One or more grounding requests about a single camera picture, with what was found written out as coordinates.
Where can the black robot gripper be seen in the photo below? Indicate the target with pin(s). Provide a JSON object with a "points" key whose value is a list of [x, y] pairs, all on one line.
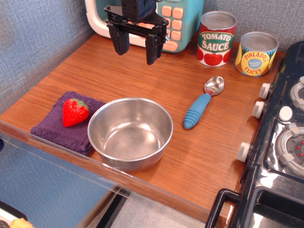
{"points": [[137, 17]]}

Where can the red plastic strawberry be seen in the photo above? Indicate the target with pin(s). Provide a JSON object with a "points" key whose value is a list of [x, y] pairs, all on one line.
{"points": [[74, 111]]}

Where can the teal toy microwave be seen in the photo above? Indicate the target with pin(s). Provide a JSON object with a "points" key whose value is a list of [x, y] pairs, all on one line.
{"points": [[183, 17]]}

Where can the tomato sauce can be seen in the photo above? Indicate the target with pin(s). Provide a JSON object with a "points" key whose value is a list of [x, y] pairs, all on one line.
{"points": [[216, 35]]}

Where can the stainless steel bowl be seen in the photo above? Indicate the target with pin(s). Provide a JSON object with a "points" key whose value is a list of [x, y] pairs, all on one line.
{"points": [[130, 134]]}

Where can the purple folded cloth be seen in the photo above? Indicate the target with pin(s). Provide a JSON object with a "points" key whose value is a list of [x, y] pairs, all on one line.
{"points": [[75, 137]]}

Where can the pineapple slices can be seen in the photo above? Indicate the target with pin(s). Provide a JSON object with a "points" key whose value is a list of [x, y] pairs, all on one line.
{"points": [[256, 53]]}

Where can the white stove knob top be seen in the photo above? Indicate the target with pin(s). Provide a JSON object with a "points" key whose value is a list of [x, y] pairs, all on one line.
{"points": [[264, 90]]}

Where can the white stove knob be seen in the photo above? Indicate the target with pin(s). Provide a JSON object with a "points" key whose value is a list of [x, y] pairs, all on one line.
{"points": [[258, 108], [243, 151], [264, 90]]}

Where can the white stove knob middle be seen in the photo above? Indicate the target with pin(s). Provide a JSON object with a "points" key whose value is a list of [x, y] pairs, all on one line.
{"points": [[258, 108]]}

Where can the white stove knob bottom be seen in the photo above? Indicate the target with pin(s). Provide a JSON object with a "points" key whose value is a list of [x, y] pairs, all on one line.
{"points": [[243, 151]]}

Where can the clear acrylic barrier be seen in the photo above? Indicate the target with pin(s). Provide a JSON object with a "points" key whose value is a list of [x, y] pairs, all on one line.
{"points": [[56, 188]]}

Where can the black toy stove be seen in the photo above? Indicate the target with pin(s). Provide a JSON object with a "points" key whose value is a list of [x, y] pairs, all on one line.
{"points": [[272, 183]]}

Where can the blue handled metal spoon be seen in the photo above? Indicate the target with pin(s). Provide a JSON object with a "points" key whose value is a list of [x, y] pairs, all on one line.
{"points": [[213, 86]]}

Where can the black oven door handle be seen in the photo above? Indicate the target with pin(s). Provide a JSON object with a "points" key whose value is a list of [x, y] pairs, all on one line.
{"points": [[222, 196]]}

